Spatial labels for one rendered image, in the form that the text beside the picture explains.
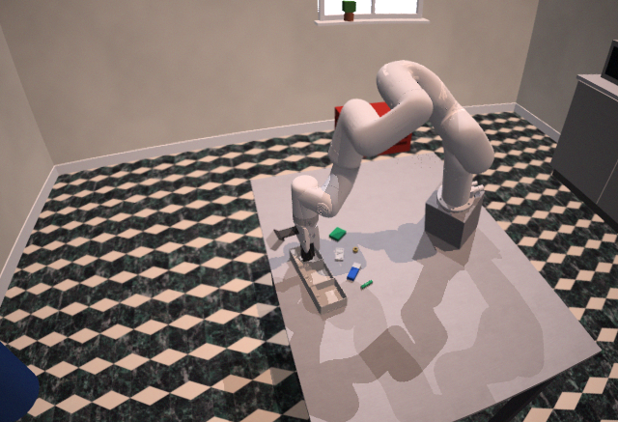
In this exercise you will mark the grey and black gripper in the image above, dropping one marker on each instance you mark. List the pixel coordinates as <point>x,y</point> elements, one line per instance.
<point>307,251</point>

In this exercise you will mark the blue and white eraser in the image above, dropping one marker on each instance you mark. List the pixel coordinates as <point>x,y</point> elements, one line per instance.
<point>353,272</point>

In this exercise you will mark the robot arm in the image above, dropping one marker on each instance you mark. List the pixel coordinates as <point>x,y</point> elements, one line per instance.
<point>361,132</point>

